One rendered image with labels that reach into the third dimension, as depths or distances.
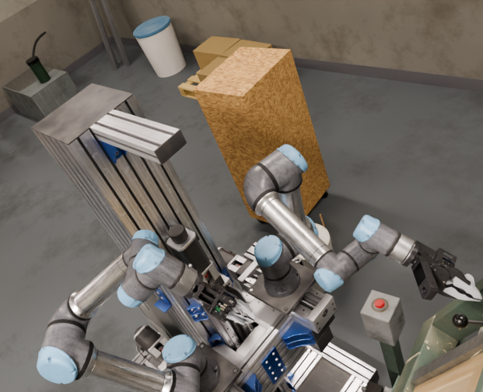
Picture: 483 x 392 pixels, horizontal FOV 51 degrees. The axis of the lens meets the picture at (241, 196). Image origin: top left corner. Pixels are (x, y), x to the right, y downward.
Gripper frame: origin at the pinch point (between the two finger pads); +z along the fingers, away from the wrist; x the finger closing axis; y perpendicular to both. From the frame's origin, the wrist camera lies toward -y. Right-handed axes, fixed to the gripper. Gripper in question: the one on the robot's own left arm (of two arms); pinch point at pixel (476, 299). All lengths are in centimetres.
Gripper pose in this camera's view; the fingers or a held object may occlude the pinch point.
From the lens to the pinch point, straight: 146.6
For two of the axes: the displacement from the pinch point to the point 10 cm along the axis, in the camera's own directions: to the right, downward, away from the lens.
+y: 4.6, -4.6, 7.6
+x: -2.9, 7.3, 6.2
